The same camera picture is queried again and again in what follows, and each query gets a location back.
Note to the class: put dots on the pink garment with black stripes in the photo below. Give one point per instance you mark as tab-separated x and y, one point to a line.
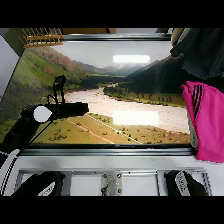
208	123

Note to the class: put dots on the dark grey garment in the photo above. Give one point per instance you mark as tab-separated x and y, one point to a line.
200	50

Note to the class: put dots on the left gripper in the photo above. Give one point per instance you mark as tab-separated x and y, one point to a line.
76	108

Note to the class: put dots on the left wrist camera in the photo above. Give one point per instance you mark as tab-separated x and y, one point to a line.
59	86

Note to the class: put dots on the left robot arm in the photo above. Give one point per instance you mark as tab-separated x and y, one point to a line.
23	128

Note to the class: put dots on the silver frame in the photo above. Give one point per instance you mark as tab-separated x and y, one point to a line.
110	151

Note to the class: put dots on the row of brown clothes hangers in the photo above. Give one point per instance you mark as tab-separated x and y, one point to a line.
43	37

